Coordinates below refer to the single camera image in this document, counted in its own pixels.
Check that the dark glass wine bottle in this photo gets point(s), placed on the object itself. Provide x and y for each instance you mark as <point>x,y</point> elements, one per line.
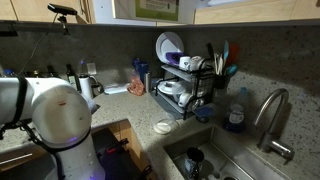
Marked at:
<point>71,80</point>

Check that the wooden wall cabinet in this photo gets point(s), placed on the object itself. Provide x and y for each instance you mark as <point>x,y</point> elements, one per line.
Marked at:
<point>30,10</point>

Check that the wooden wall cabinet body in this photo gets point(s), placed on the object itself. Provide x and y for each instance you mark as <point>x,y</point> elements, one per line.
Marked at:
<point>266,13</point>

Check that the purple bowl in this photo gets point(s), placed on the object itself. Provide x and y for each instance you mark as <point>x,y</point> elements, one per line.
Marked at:
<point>173,58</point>

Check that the stainless steel sink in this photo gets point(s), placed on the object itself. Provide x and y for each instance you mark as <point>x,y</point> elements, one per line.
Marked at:
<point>240,160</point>

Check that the bottle with blue cap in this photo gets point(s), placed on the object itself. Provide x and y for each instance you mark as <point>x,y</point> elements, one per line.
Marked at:
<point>8,72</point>

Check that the small dark bottle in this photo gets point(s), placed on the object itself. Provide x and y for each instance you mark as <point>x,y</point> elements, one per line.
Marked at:
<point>50,71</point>

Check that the large white plate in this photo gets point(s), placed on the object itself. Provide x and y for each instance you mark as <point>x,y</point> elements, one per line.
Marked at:
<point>168,41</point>

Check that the clear dish soap bottle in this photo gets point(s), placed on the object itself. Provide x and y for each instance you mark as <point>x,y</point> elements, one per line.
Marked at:
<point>236,116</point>

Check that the black camera on mount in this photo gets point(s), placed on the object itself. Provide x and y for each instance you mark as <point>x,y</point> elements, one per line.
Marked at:
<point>61,9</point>

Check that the teal spatula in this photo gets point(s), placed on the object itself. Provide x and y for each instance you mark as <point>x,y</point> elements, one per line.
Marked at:
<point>232,69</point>

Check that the blue sponge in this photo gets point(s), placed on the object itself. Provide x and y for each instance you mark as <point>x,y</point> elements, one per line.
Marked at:
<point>203,111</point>

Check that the green and white paper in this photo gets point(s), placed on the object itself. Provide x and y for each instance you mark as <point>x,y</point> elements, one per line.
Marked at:
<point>156,10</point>

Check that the black and red clamp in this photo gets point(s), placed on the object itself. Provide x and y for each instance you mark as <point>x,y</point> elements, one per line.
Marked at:
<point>116,146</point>

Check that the black utensil holder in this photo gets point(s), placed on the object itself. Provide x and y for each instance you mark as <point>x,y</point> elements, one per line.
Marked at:
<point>220,82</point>

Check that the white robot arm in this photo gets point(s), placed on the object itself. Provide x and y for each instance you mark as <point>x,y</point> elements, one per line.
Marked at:
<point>60,116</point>

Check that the white cup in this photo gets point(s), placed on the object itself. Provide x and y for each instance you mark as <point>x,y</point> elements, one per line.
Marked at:
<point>196,63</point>
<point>184,61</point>

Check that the light blue spatula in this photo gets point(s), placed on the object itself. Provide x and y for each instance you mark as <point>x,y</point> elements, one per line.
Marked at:
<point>226,50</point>

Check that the wooden door with green paper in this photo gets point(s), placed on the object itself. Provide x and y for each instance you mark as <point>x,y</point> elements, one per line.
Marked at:
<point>123,10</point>

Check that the red spatula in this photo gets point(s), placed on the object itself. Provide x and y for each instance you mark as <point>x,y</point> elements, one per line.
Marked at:
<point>233,53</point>

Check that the white flat tray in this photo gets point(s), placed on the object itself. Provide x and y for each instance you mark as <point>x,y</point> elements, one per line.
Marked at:
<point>115,89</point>

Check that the grey drip tray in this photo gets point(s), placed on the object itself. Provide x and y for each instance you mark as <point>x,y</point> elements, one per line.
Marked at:
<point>163,103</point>

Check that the white utensils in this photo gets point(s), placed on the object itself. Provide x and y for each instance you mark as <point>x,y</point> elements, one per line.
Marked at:
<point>219,65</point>

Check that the white wall outlet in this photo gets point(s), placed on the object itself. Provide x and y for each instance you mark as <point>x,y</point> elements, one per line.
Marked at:
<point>91,68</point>

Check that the black cooking utensil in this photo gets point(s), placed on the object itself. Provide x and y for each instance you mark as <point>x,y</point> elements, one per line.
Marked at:
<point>210,50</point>

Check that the orange plastic bag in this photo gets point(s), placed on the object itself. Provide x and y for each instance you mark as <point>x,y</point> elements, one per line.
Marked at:
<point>136,86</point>

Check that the brushed steel kitchen faucet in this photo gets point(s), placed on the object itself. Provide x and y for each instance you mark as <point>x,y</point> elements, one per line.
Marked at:
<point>266,140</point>

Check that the black robot stand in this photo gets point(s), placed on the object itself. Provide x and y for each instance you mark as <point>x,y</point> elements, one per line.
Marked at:
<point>116,166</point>

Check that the blue water bottle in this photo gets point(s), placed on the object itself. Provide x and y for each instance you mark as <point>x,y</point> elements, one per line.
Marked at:
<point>142,71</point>

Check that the clear plastic bowl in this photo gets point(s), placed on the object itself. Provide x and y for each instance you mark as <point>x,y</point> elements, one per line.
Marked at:
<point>162,128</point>

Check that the black speckled mug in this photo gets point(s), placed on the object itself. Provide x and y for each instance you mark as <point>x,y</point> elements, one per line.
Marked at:
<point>193,160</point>

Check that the stainless steel tumbler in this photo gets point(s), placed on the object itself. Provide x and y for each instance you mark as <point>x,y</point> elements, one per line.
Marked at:
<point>148,81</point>

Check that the black two-tier dish rack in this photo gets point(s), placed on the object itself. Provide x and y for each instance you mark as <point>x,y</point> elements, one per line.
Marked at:
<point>200,83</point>

